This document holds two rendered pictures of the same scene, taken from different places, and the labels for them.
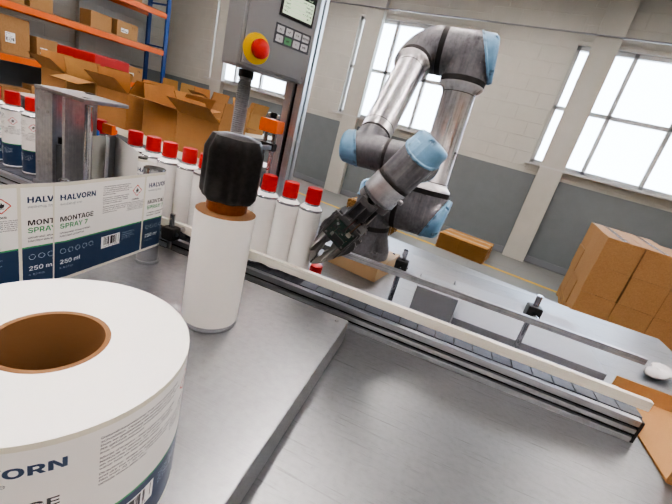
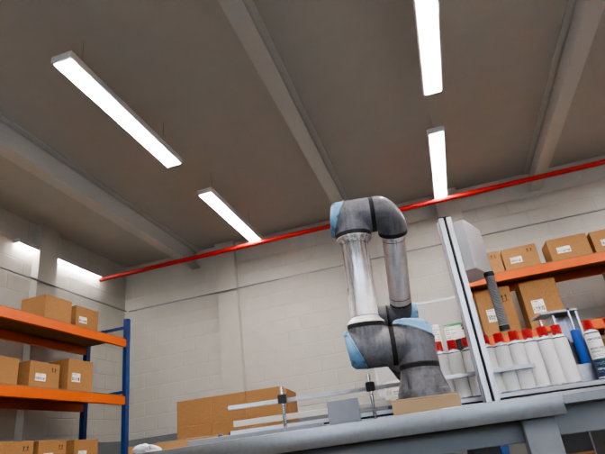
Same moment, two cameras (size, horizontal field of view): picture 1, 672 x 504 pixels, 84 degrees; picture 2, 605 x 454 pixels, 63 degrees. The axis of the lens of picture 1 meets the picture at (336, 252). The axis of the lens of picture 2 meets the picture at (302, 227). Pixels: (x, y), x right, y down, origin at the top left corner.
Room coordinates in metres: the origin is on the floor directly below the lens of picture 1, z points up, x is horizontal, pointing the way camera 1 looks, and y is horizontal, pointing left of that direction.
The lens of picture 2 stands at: (2.53, -0.67, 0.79)
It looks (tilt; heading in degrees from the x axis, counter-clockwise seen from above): 24 degrees up; 168
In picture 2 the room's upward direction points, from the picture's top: 8 degrees counter-clockwise
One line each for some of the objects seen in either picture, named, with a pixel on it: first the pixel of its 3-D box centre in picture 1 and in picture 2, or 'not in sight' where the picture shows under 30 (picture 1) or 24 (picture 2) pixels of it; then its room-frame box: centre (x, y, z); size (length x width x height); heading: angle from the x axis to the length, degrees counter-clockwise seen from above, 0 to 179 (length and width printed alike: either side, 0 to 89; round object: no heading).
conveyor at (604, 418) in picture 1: (253, 268); (467, 406); (0.82, 0.18, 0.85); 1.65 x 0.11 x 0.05; 76
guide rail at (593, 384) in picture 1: (367, 298); (381, 404); (0.72, -0.09, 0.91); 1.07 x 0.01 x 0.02; 76
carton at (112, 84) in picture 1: (130, 101); not in sight; (2.86, 1.77, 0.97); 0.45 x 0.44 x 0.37; 158
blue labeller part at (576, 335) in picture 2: not in sight; (582, 352); (0.89, 0.64, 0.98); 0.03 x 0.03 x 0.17
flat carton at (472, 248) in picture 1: (464, 245); not in sight; (4.96, -1.66, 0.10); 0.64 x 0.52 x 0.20; 62
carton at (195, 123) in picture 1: (211, 128); not in sight; (2.55, 1.02, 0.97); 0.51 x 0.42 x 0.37; 160
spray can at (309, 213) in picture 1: (305, 232); not in sight; (0.80, 0.08, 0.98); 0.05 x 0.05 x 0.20
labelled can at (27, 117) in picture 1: (33, 137); not in sight; (0.99, 0.88, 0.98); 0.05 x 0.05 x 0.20
